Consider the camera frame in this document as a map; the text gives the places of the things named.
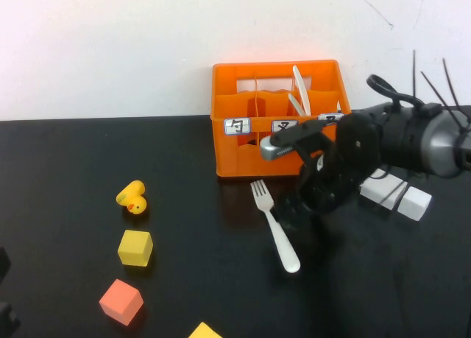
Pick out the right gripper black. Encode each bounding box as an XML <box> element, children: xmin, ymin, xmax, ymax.
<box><xmin>274</xmin><ymin>138</ymin><xmax>361</xmax><ymax>231</ymax></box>

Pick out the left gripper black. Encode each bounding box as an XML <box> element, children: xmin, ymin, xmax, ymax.
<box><xmin>0</xmin><ymin>246</ymin><xmax>21</xmax><ymax>338</ymax></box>

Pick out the white plastic fork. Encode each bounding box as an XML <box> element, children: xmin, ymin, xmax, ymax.
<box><xmin>250</xmin><ymin>179</ymin><xmax>302</xmax><ymax>274</ymax></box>

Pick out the pale green plastic knife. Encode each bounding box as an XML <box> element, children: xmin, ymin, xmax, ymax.
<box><xmin>288</xmin><ymin>92</ymin><xmax>307</xmax><ymax>117</ymax></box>

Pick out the white plastic knife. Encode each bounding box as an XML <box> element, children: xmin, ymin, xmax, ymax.
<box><xmin>291</xmin><ymin>65</ymin><xmax>314</xmax><ymax>117</ymax></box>

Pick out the orange plastic cutlery crate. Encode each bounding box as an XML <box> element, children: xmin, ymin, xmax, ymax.
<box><xmin>210</xmin><ymin>60</ymin><xmax>353</xmax><ymax>179</ymax></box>

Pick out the paper label fork character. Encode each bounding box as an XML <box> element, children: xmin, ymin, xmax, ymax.
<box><xmin>271</xmin><ymin>119</ymin><xmax>300</xmax><ymax>134</ymax></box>

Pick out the white plug charger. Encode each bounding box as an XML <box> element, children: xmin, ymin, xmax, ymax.
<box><xmin>358</xmin><ymin>168</ymin><xmax>408</xmax><ymax>211</ymax></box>

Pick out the paper label spoon character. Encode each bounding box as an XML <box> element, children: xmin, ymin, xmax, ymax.
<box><xmin>223</xmin><ymin>117</ymin><xmax>252</xmax><ymax>137</ymax></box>

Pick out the paper label knife character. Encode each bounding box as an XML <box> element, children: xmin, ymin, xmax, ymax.
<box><xmin>317</xmin><ymin>112</ymin><xmax>346</xmax><ymax>124</ymax></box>

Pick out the white foam cube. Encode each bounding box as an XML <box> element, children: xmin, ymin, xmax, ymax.
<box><xmin>397</xmin><ymin>186</ymin><xmax>433</xmax><ymax>222</ymax></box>

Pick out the salmon orange foam cube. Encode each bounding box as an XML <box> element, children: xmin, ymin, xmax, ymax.
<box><xmin>99</xmin><ymin>278</ymin><xmax>145</xmax><ymax>327</ymax></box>

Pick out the yellow foam cube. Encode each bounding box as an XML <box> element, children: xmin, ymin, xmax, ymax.
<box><xmin>188</xmin><ymin>321</ymin><xmax>224</xmax><ymax>338</ymax></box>
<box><xmin>117</xmin><ymin>230</ymin><xmax>154</xmax><ymax>268</ymax></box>

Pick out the yellow rubber duck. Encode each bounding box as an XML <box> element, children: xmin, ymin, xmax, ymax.
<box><xmin>116</xmin><ymin>180</ymin><xmax>148</xmax><ymax>216</ymax></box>

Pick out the black zip tie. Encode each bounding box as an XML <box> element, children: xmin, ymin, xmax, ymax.
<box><xmin>411</xmin><ymin>49</ymin><xmax>418</xmax><ymax>98</ymax></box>
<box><xmin>420</xmin><ymin>71</ymin><xmax>465</xmax><ymax>127</ymax></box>
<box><xmin>442</xmin><ymin>57</ymin><xmax>463</xmax><ymax>109</ymax></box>

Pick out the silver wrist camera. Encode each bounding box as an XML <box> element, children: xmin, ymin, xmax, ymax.
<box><xmin>258</xmin><ymin>119</ymin><xmax>328</xmax><ymax>162</ymax></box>

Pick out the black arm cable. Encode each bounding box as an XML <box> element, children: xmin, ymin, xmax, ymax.
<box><xmin>366</xmin><ymin>74</ymin><xmax>441</xmax><ymax>114</ymax></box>

